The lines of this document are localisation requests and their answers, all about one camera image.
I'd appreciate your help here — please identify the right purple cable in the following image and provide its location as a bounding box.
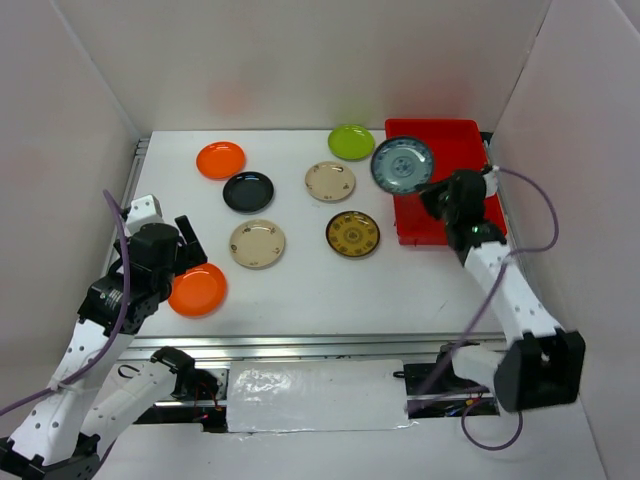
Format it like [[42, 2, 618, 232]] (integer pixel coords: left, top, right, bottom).
[[407, 167, 559, 451]]

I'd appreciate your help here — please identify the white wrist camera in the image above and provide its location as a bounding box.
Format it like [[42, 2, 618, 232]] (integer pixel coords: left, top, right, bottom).
[[125, 194, 164, 235], [481, 165, 499, 198]]

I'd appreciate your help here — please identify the purple cable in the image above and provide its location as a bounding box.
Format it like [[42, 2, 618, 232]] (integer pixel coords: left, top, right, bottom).
[[407, 167, 559, 451], [0, 189, 132, 417]]

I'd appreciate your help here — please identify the orange plate far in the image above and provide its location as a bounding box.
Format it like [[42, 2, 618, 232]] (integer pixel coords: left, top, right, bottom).
[[196, 141, 246, 180]]

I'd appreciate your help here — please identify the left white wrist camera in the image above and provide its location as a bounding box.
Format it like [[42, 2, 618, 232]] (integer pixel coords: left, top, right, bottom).
[[125, 194, 164, 235]]

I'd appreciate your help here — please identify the cream plate with motifs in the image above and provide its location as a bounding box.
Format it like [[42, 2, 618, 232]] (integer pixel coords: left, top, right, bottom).
[[304, 162, 356, 203]]

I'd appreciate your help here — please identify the orange plate near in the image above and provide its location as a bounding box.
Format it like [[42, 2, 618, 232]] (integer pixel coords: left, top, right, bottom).
[[168, 263, 227, 318]]

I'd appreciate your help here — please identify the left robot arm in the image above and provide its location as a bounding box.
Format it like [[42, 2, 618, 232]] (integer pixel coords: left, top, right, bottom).
[[1, 216, 218, 479]]

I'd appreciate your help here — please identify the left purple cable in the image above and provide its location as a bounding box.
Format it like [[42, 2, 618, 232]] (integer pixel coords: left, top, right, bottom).
[[0, 189, 132, 417]]

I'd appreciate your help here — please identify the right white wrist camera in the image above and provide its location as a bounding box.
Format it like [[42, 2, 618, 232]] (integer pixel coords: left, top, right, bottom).
[[481, 165, 499, 198]]

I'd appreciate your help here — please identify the blue white patterned plate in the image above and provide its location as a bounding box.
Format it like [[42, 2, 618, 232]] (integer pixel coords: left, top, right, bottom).
[[370, 136, 435, 195]]

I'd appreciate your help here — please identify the yellow black patterned plate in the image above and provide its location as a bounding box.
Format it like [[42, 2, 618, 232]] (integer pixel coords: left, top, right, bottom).
[[325, 210, 381, 259]]

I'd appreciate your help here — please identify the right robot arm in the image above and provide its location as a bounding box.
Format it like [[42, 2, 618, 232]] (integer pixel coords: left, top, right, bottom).
[[419, 167, 586, 413]]

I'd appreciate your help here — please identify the lime green plate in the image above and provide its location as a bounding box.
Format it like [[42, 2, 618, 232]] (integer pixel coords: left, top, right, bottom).
[[328, 124, 375, 161]]

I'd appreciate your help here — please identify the orange plate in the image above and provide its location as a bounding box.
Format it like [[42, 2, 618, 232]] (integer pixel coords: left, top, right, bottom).
[[196, 141, 246, 180], [168, 263, 227, 318]]

